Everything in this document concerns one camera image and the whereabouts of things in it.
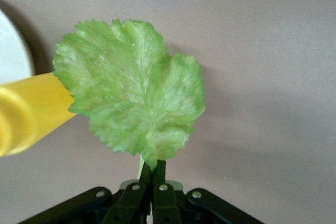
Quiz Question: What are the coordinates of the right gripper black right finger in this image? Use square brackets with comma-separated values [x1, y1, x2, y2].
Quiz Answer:
[152, 160, 263, 224]

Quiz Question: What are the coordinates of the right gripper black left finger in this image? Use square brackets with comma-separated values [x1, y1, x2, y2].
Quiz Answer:
[19, 164, 153, 224]

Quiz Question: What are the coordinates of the green lettuce leaf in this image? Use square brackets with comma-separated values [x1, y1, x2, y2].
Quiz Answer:
[52, 18, 206, 180]

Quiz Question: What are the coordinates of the yellow squeeze bottle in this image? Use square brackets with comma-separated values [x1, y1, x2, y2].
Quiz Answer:
[0, 71, 78, 158]

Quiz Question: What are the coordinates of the beige plate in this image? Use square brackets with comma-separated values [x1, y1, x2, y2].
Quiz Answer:
[0, 7, 36, 84]

